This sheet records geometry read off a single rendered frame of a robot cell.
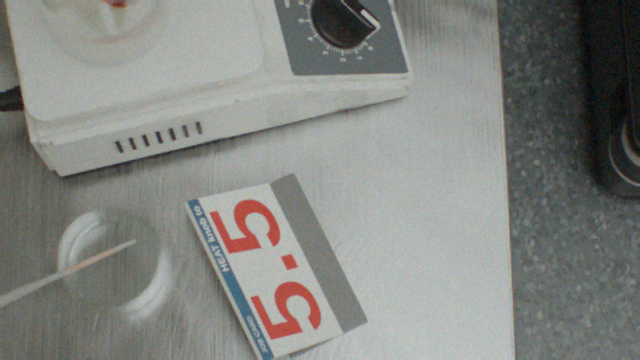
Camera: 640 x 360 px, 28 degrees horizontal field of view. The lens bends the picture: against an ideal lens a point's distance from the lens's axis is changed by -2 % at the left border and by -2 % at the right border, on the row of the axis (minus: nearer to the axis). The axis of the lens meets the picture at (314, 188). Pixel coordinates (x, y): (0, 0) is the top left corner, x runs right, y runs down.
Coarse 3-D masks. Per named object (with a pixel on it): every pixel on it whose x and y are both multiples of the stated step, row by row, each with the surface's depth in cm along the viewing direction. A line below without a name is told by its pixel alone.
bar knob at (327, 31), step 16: (320, 0) 66; (336, 0) 65; (352, 0) 65; (320, 16) 66; (336, 16) 66; (352, 16) 65; (368, 16) 66; (320, 32) 66; (336, 32) 66; (352, 32) 66; (368, 32) 66
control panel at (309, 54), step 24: (288, 0) 66; (312, 0) 66; (360, 0) 68; (384, 0) 69; (288, 24) 65; (312, 24) 66; (384, 24) 68; (288, 48) 65; (312, 48) 65; (336, 48) 66; (360, 48) 67; (384, 48) 68; (312, 72) 65; (336, 72) 66; (360, 72) 66; (384, 72) 67
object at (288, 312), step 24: (216, 216) 66; (240, 216) 67; (264, 216) 68; (240, 240) 66; (264, 240) 67; (288, 240) 68; (240, 264) 65; (264, 264) 66; (288, 264) 67; (264, 288) 65; (288, 288) 66; (312, 288) 67; (264, 312) 65; (288, 312) 65; (312, 312) 66; (288, 336) 65; (312, 336) 66
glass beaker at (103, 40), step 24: (48, 0) 54; (120, 0) 55; (144, 0) 57; (168, 0) 61; (72, 24) 57; (96, 24) 56; (120, 24) 57; (144, 24) 59; (72, 48) 60; (96, 48) 59; (120, 48) 60; (144, 48) 61
